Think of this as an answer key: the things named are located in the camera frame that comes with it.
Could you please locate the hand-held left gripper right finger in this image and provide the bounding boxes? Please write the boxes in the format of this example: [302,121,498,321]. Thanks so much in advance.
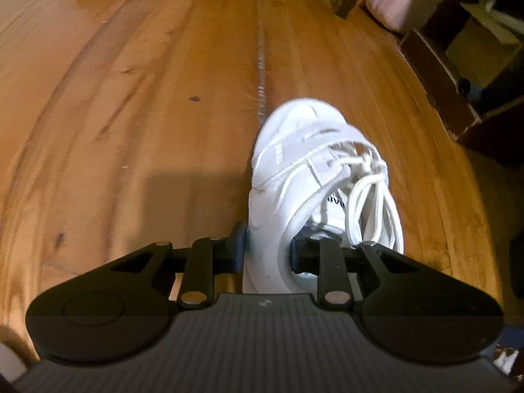
[289,233,416,310]

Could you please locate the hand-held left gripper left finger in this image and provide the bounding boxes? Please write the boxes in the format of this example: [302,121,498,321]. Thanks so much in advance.
[110,220,249,310]

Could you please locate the white lace-up sneaker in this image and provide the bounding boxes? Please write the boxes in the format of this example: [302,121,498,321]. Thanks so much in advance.
[241,98,406,295]

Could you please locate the brown cardboard tray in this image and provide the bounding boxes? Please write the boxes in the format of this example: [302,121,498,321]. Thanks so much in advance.
[399,28,482,140]

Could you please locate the dark red cabinet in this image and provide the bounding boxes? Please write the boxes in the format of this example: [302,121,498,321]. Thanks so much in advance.
[450,90,524,169]

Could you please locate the olive cardboard box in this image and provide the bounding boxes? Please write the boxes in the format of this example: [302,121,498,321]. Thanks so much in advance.
[445,0,524,91]

